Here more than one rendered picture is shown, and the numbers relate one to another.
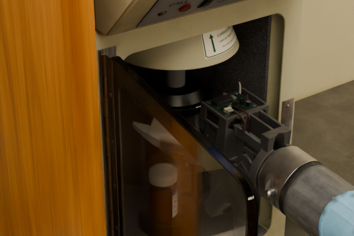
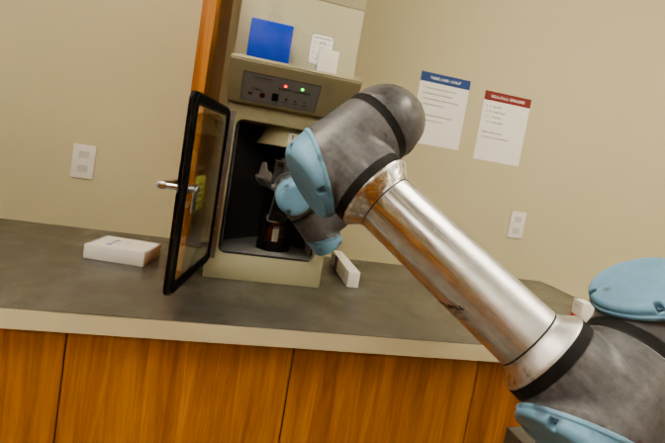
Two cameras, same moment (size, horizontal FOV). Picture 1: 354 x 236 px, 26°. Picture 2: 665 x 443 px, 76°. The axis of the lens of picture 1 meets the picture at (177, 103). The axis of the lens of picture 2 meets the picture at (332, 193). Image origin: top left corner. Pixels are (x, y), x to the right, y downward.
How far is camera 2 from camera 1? 0.77 m
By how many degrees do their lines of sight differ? 32
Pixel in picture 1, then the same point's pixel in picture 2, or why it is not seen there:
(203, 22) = (283, 120)
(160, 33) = (259, 116)
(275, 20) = not seen: hidden behind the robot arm
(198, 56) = (283, 140)
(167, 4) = (249, 86)
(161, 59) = (267, 139)
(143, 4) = (236, 78)
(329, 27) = not seen: hidden behind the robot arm
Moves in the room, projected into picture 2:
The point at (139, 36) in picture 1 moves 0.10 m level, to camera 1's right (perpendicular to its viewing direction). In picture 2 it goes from (248, 112) to (281, 117)
